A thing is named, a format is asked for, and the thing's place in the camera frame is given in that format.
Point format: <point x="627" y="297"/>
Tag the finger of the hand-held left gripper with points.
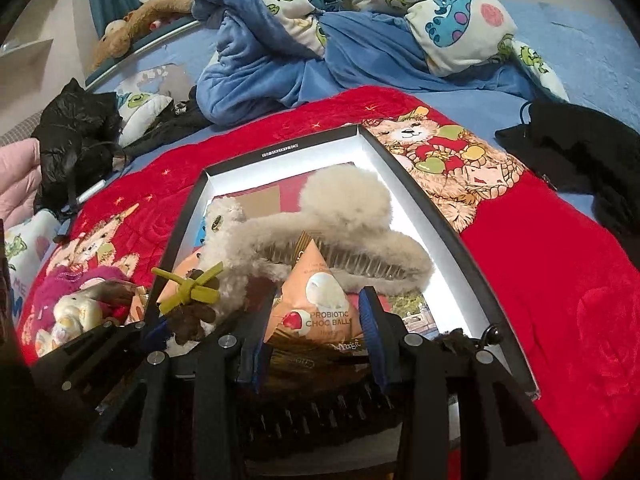
<point x="100" y="350"/>

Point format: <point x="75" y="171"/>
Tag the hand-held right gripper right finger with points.
<point x="370" y="320"/>

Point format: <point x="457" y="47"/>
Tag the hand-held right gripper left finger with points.
<point x="255" y="360"/>

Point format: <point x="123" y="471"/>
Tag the orange triangular snack packet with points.
<point x="310" y="305"/>

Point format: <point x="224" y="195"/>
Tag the black box with white inside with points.
<point x="425" y="210"/>

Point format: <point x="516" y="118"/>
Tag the white plush bear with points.
<point x="75" y="315"/>

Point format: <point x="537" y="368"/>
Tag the photo postcard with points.
<point x="415" y="310"/>

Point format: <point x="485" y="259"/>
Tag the dark brown fuzzy toy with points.
<point x="190" y="322"/>

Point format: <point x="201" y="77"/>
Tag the magenta plush toy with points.
<point x="75" y="277"/>

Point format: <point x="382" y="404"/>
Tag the olive green hair clip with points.
<point x="192" y="287"/>

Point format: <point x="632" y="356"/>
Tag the white printed long pillow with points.
<point x="25" y="255"/>

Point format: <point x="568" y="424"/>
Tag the beige fluffy hair claw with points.
<point x="340" y="200"/>

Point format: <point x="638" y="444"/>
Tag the red and tan card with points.
<point x="260" y="205"/>

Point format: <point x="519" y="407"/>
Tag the red printed blanket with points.
<point x="550" y="285"/>

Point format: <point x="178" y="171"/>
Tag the pink quilt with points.
<point x="20" y="180"/>

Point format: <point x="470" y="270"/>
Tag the black plastic bag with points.
<point x="75" y="140"/>

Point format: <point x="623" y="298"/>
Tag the black clothing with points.
<point x="175" y="125"/>

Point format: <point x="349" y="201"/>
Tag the small white printed pillow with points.
<point x="142" y="110"/>

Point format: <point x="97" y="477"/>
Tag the black cloth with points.
<point x="575" y="160"/>

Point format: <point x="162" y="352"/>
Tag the blue monster print comforter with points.
<point x="260" y="60"/>

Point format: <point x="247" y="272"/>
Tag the blue bed sheet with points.
<point x="575" y="50"/>

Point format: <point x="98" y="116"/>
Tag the brown plush bear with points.
<point x="150" y="12"/>

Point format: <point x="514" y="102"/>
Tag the metal bed rail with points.
<point x="135" y="52"/>

